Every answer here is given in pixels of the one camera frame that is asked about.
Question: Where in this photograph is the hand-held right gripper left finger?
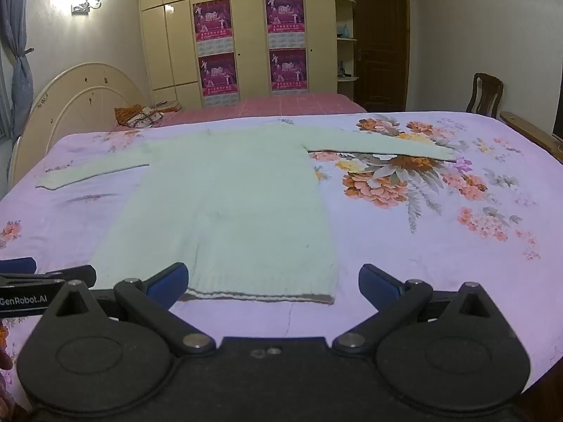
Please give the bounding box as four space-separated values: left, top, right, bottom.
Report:
39 263 217 358

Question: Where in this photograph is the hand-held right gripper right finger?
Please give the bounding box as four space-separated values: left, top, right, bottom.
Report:
331 264 507 357

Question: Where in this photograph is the dark wooden chair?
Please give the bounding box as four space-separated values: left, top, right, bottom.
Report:
465 72 505 119

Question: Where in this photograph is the light green knitted sweater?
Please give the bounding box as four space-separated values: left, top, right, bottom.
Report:
35 122 459 307

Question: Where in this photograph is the person's left hand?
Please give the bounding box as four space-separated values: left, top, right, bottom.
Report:
0 348 15 410

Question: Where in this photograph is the cream wardrobe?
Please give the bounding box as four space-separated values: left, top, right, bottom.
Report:
136 0 337 110

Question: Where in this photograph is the wooden bed footboard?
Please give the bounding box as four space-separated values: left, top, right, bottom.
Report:
500 111 563 164

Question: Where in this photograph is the cream bed headboard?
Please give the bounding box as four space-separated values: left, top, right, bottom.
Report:
9 62 149 185

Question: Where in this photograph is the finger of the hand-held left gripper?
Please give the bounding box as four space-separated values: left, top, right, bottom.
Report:
0 257 37 274
0 265 97 290

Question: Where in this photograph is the dark glossy panel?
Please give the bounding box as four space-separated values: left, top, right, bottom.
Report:
552 83 563 142

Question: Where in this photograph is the purple floral bed sheet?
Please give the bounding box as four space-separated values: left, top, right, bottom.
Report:
0 112 563 388

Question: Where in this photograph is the blue grey curtain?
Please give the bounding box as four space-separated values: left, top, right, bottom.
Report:
0 0 34 141

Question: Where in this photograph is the pink checked bed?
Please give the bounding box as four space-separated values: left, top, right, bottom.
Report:
110 92 368 132

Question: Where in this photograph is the cream corner shelf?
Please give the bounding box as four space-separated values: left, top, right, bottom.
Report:
334 0 360 96

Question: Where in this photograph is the magenta wall poster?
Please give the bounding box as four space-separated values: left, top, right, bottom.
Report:
265 0 306 49
269 48 309 94
192 0 234 56
198 53 241 107

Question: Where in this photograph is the orange patterned pillow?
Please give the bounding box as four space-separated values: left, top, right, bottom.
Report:
114 104 165 129

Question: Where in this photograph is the brown wooden door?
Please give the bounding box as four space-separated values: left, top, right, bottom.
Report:
350 0 412 113

